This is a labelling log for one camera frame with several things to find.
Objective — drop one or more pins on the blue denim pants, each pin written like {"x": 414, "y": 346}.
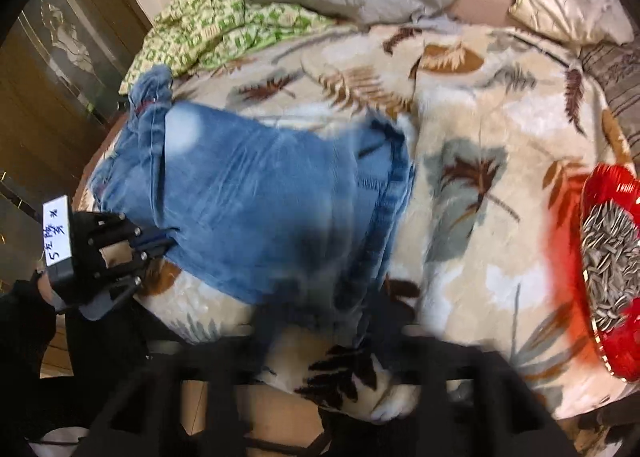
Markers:
{"x": 250, "y": 197}

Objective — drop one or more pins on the green checked quilt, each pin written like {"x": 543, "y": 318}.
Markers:
{"x": 200, "y": 22}

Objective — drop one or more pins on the red tray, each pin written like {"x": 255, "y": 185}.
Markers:
{"x": 600, "y": 187}

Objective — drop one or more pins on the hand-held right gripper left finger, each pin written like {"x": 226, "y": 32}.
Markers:
{"x": 225, "y": 387}

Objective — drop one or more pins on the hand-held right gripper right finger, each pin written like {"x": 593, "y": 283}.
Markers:
{"x": 435, "y": 387}

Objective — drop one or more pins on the wooden cabinet with glass door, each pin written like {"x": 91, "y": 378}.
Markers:
{"x": 60, "y": 112}

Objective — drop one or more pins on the pink cloth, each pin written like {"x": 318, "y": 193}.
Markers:
{"x": 485, "y": 2}

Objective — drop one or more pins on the pile of sunflower seeds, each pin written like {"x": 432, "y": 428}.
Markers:
{"x": 610, "y": 262}

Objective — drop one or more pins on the leaf print blanket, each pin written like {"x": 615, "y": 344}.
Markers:
{"x": 475, "y": 112}

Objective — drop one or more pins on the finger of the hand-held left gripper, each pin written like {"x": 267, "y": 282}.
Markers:
{"x": 131, "y": 284}
{"x": 107, "y": 229}

